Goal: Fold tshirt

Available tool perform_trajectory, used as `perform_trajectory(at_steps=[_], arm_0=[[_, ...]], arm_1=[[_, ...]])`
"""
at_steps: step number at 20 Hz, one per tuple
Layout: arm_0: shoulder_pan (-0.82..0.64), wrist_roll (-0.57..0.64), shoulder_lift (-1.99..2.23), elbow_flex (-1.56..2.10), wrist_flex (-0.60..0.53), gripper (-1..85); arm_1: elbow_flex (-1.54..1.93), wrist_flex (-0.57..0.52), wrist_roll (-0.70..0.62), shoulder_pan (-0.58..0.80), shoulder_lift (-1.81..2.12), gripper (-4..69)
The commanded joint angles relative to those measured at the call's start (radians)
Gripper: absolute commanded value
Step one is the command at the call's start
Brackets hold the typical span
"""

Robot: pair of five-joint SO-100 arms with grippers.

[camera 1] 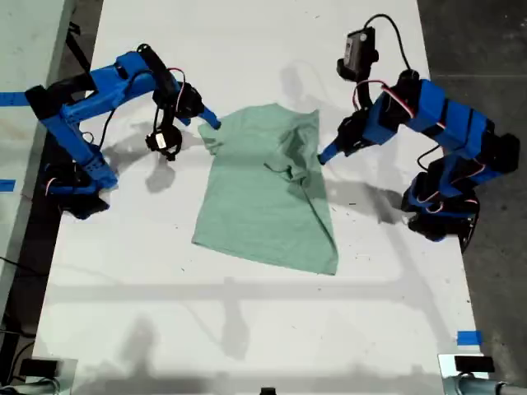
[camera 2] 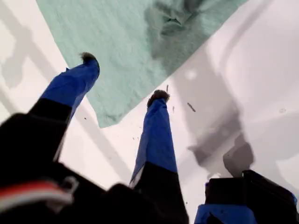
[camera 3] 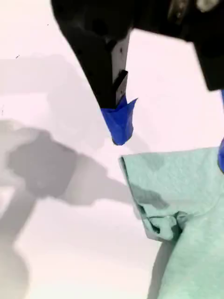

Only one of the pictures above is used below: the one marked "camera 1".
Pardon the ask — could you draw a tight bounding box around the black stand strut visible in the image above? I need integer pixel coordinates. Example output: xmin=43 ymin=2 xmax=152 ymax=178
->
xmin=67 ymin=21 xmax=92 ymax=77

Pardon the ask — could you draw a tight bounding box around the small black box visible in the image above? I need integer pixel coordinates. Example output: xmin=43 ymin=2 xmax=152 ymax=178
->
xmin=19 ymin=359 xmax=58 ymax=376
xmin=455 ymin=355 xmax=494 ymax=374

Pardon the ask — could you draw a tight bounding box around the pale grey side table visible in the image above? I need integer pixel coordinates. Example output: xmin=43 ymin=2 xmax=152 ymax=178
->
xmin=0 ymin=0 xmax=69 ymax=326

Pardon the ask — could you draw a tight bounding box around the shiny metal plate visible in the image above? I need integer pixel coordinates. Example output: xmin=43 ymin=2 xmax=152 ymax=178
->
xmin=18 ymin=356 xmax=79 ymax=395
xmin=437 ymin=352 xmax=493 ymax=395

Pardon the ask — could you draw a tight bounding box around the camera black cable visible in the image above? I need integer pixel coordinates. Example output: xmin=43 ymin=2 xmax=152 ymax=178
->
xmin=364 ymin=14 xmax=415 ymax=75
xmin=82 ymin=107 xmax=120 ymax=149

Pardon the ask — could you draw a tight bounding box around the black arm base cable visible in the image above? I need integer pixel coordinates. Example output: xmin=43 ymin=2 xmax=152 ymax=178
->
xmin=459 ymin=205 xmax=482 ymax=254

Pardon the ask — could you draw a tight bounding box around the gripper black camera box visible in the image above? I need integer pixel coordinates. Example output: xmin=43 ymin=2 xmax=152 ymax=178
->
xmin=344 ymin=26 xmax=378 ymax=72
xmin=145 ymin=125 xmax=183 ymax=162

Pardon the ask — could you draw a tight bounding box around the pale green T-shirt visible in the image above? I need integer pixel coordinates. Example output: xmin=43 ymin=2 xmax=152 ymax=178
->
xmin=191 ymin=102 xmax=341 ymax=276

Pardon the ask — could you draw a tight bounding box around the camera black stalk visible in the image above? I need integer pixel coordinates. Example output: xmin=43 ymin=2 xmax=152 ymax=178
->
xmin=336 ymin=49 xmax=380 ymax=113
xmin=154 ymin=98 xmax=172 ymax=132

